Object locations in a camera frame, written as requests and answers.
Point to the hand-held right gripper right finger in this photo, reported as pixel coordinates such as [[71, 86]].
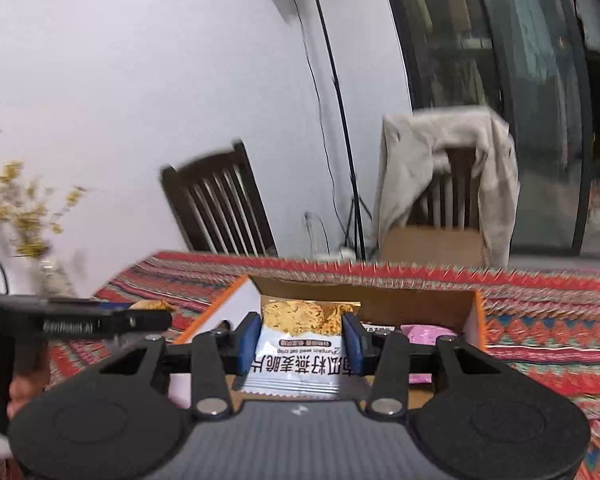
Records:
[[352, 347]]

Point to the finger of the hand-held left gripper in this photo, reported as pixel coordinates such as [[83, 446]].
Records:
[[114, 305], [140, 321]]

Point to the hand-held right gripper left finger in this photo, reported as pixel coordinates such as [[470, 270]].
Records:
[[250, 345]]

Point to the white packet with golden picture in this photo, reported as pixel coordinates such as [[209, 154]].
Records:
[[300, 340]]

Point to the orange-edged cardboard box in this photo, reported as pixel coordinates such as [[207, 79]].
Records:
[[420, 305]]

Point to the person's left hand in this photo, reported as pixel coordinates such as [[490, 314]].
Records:
[[30, 385]]

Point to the white snack packet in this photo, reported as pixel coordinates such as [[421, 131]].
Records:
[[380, 330]]

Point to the slim floral vase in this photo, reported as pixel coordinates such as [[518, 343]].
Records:
[[57, 277]]

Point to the pink snack packet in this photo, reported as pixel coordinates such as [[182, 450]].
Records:
[[425, 342]]

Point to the yellow flower sprigs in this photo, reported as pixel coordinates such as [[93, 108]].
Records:
[[27, 210]]

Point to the dark wooden chair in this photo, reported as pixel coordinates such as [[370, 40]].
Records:
[[220, 200], [455, 195]]

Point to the patterned red tablecloth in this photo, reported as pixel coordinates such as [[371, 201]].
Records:
[[530, 320]]

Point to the beige jacket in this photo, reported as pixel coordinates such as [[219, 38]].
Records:
[[410, 170]]

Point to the studio light on stand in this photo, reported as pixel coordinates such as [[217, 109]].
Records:
[[337, 90]]

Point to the glass sliding door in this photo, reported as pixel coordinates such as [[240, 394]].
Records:
[[540, 110]]

